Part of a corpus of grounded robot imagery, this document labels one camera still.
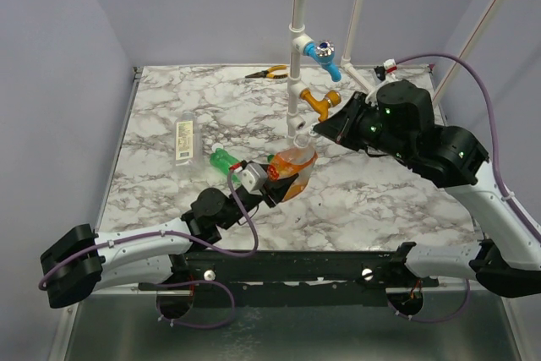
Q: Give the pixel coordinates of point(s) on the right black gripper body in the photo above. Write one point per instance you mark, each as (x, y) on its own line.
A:
(352, 120)

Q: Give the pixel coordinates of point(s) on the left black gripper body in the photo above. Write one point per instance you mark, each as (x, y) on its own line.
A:
(252, 200)

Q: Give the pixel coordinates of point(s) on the orange label tea bottle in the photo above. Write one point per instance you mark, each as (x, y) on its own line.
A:
(293, 161)

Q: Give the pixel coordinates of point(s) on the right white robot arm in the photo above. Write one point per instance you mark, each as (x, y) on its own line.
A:
(505, 259)

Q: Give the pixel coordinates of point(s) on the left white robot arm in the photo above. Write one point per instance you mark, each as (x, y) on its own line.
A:
(83, 261)

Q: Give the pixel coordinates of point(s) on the green plastic bottle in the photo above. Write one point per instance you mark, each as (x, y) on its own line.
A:
(222, 161)

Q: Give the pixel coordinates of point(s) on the white round bottle cap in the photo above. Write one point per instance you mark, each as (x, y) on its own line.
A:
(218, 148)

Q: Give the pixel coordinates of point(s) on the clear square water bottle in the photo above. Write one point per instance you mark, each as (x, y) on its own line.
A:
(187, 140)

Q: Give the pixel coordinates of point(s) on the brass yellow faucet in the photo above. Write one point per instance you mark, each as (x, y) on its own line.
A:
(322, 107)

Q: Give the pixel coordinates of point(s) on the blue plastic faucet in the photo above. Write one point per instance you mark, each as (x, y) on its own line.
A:
(323, 53)

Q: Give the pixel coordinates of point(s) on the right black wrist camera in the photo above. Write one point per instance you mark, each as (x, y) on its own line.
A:
(402, 106)

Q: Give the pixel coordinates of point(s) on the yellow handled pliers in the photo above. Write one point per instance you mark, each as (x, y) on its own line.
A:
(273, 72)

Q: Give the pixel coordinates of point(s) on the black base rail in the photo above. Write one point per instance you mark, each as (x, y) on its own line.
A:
(273, 279)

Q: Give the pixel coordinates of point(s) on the white PVC pipe frame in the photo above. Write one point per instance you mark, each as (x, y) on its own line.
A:
(299, 39)

